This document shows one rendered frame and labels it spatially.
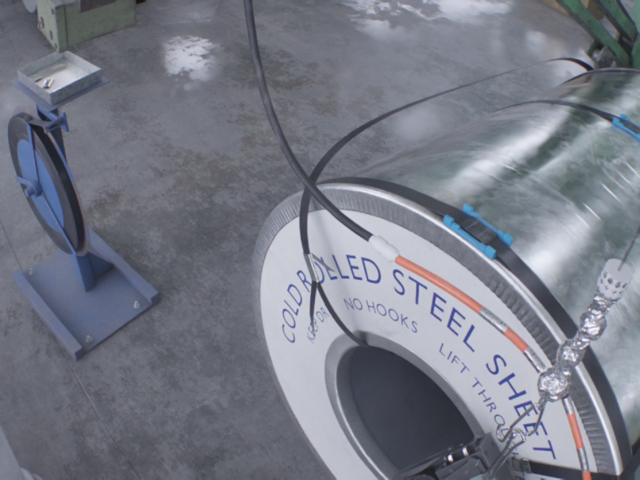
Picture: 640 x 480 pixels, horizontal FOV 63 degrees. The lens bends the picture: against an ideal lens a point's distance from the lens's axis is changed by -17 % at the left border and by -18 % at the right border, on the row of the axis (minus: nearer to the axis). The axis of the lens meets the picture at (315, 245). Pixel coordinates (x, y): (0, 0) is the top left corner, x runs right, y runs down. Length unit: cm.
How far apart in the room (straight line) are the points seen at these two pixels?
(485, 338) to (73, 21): 103
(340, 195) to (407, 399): 74
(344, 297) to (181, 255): 163
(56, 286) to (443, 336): 205
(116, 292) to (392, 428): 148
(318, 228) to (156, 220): 186
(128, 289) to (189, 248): 38
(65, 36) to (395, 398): 125
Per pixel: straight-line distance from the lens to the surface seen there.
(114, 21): 137
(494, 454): 110
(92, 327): 261
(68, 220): 219
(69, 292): 278
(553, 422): 103
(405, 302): 113
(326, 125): 369
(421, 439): 170
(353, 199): 112
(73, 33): 134
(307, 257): 123
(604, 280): 65
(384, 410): 167
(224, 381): 239
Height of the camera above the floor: 199
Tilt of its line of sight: 44 degrees down
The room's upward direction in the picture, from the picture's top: 5 degrees clockwise
